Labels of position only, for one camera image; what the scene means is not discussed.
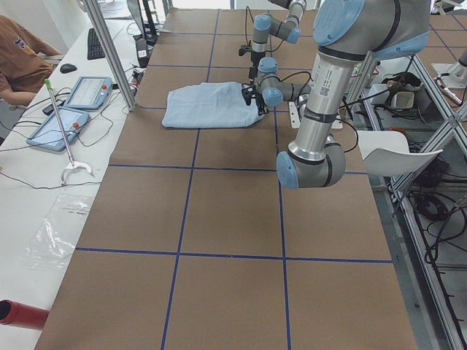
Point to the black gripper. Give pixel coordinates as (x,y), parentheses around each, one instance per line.
(252,63)
(258,102)

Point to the light blue button-up shirt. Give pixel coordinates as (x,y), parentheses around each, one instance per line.
(209,105)

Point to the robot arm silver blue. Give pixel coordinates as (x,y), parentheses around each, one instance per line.
(387,29)
(265,25)

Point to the white plastic chair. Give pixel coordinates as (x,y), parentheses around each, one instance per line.
(386,153)

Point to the brown paper table cover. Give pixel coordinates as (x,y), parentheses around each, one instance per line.
(191,243)

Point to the black keyboard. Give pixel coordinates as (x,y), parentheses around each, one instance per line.
(94,49)

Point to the upper blue teach pendant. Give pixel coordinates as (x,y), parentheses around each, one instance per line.
(89,93)

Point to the blue teach pendant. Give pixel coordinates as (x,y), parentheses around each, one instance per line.
(48,134)
(89,93)

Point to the black computer mouse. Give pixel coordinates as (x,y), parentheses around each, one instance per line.
(67,68)

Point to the reacher grabber stick tool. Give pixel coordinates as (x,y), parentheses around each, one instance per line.
(73,164)

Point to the lower blue teach pendant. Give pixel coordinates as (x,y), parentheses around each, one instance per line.
(48,134)

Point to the person in brown shirt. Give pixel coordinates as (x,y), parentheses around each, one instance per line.
(23,70)

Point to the clear plastic bag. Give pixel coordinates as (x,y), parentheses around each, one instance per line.
(53,244)

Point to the red cylinder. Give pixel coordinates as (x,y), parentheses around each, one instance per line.
(17,314)

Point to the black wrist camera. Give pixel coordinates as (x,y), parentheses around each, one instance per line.
(244,49)
(248,93)

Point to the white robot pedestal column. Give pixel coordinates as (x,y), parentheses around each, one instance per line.
(333,65)

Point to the aluminium frame post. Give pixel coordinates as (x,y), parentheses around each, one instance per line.
(107,42)

